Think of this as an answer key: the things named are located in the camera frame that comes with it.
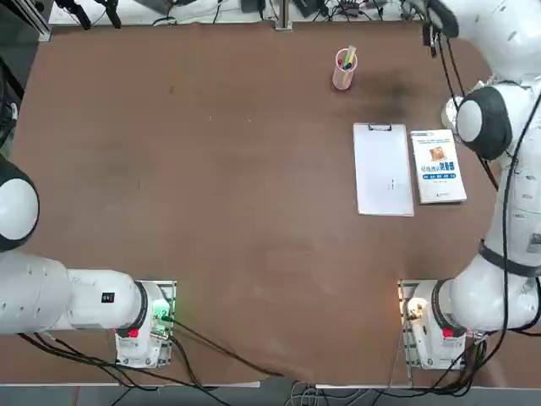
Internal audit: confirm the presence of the white clipboard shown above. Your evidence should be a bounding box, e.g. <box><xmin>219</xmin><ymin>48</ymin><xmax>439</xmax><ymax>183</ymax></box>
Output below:
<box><xmin>352</xmin><ymin>122</ymin><xmax>416</xmax><ymax>218</ymax></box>

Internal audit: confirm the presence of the pink mesh pen holder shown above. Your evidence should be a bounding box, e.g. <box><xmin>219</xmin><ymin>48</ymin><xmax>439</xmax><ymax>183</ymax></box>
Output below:
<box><xmin>332</xmin><ymin>46</ymin><xmax>360</xmax><ymax>91</ymax></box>

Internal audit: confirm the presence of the white and blue book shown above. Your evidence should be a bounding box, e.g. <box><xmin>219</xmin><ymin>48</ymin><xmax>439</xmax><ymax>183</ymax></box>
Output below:
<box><xmin>409</xmin><ymin>129</ymin><xmax>468</xmax><ymax>206</ymax></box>

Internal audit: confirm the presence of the yellow ruler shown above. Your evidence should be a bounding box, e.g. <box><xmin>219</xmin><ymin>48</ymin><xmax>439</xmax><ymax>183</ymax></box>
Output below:
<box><xmin>342</xmin><ymin>44</ymin><xmax>358</xmax><ymax>85</ymax></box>

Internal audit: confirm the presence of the black power adapter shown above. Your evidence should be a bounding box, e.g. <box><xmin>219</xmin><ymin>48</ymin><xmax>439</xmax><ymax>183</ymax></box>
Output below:
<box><xmin>293</xmin><ymin>0</ymin><xmax>329</xmax><ymax>19</ymax></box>

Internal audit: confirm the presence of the black stand leg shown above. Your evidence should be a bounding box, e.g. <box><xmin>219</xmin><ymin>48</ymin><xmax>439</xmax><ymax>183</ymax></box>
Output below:
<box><xmin>54</xmin><ymin>0</ymin><xmax>92</xmax><ymax>30</ymax></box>
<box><xmin>96</xmin><ymin>0</ymin><xmax>123</xmax><ymax>29</ymax></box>

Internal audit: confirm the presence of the black cable across table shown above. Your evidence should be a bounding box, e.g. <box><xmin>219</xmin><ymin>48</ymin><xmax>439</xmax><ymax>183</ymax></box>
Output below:
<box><xmin>168</xmin><ymin>316</ymin><xmax>298</xmax><ymax>378</ymax></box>

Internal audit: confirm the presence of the grey cable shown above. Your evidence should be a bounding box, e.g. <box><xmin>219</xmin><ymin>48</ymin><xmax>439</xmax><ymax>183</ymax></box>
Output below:
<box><xmin>290</xmin><ymin>380</ymin><xmax>323</xmax><ymax>406</ymax></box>

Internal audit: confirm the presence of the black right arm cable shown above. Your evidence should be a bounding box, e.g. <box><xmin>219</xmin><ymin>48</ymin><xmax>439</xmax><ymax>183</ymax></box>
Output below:
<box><xmin>422</xmin><ymin>20</ymin><xmax>541</xmax><ymax>339</ymax></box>

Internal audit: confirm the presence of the black cable bundle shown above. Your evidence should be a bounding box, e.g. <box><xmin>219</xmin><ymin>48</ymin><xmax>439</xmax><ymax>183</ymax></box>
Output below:
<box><xmin>16</xmin><ymin>332</ymin><xmax>212</xmax><ymax>388</ymax></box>

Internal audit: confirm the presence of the black base cable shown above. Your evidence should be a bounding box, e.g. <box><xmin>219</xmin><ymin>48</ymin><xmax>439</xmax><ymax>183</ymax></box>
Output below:
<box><xmin>459</xmin><ymin>329</ymin><xmax>491</xmax><ymax>388</ymax></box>

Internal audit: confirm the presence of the aluminium frame profile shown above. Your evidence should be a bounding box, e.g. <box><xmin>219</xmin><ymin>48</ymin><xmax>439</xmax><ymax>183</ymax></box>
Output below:
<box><xmin>23</xmin><ymin>0</ymin><xmax>52</xmax><ymax>42</ymax></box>

